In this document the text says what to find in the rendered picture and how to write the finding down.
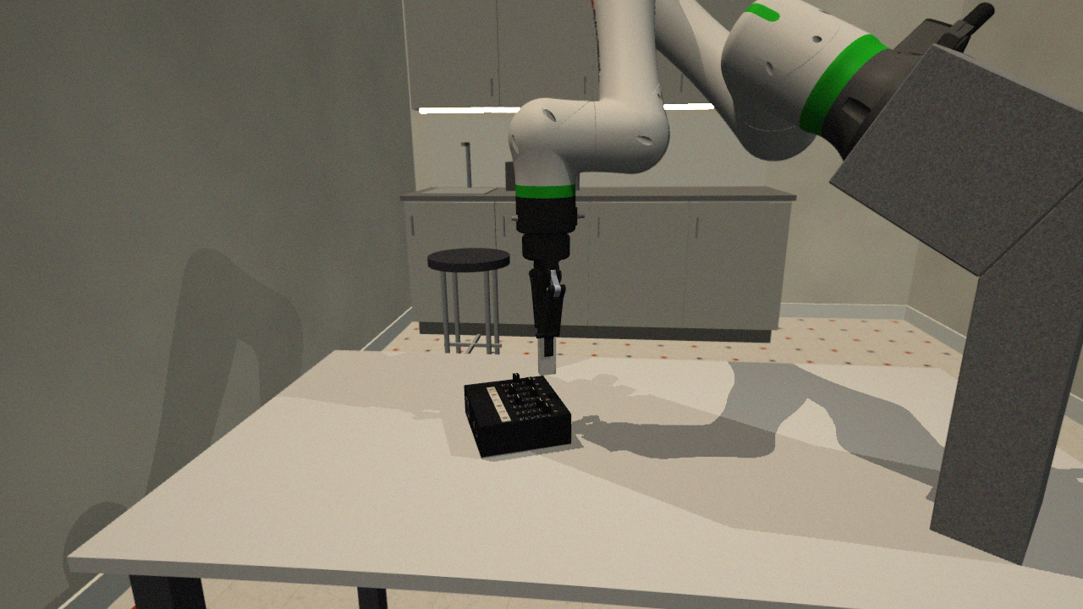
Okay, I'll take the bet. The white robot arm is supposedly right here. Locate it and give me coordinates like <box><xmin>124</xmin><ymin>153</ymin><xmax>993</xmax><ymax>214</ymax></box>
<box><xmin>509</xmin><ymin>0</ymin><xmax>995</xmax><ymax>238</ymax></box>

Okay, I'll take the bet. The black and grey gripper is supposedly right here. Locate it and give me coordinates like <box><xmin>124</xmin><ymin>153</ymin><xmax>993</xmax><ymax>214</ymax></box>
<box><xmin>522</xmin><ymin>233</ymin><xmax>570</xmax><ymax>376</ymax></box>

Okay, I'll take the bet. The black lighting desk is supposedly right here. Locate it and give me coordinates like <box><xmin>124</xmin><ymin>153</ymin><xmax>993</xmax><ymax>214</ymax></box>
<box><xmin>464</xmin><ymin>373</ymin><xmax>571</xmax><ymax>458</ymax></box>

